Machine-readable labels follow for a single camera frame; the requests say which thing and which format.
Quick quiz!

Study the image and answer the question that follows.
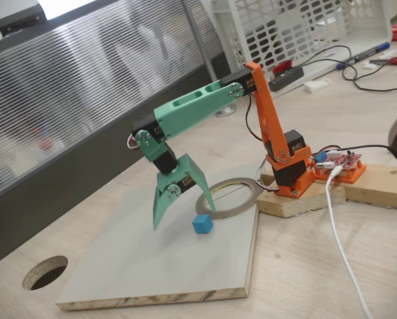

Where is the blue cube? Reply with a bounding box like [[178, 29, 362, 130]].
[[192, 214, 214, 235]]

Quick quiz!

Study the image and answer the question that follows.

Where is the round metal partition foot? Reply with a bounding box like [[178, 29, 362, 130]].
[[214, 104, 237, 118]]

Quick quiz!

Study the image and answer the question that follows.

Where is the wooden base block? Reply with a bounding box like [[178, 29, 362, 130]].
[[256, 172, 348, 219]]

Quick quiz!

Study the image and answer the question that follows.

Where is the frosted glass desk partition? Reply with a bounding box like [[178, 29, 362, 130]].
[[0, 0, 234, 272]]

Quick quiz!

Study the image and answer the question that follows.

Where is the black power strip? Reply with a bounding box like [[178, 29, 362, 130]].
[[267, 61, 305, 92]]

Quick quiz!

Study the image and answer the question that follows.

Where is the red controller board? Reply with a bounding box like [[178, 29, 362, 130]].
[[313, 150, 364, 171]]

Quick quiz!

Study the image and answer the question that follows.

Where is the orange controller board holder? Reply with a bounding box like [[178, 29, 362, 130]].
[[312, 158, 367, 184]]

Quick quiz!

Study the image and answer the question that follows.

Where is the white small block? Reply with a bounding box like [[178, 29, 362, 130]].
[[303, 78, 332, 94]]

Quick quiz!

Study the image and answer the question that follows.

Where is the long wooden plank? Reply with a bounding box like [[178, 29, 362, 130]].
[[342, 161, 397, 212]]

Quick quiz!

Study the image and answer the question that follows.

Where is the blue marker pen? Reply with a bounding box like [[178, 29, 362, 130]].
[[336, 41, 390, 71]]

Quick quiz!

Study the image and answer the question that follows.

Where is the black box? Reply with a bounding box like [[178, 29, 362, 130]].
[[0, 3, 48, 37]]

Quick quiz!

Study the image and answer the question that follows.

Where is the white plastic crate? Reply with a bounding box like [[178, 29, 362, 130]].
[[211, 0, 394, 82]]

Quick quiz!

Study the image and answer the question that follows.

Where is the grey ring of tape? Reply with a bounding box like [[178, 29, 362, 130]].
[[196, 177, 262, 219]]

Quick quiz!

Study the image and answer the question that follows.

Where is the white USB cable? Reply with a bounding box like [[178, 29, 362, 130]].
[[324, 165, 375, 319]]

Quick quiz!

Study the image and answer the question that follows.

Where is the thick black cable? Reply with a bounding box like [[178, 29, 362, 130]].
[[342, 144, 397, 165]]

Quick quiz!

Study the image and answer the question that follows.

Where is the thin black cable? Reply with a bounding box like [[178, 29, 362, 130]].
[[342, 54, 397, 93], [299, 45, 354, 69]]

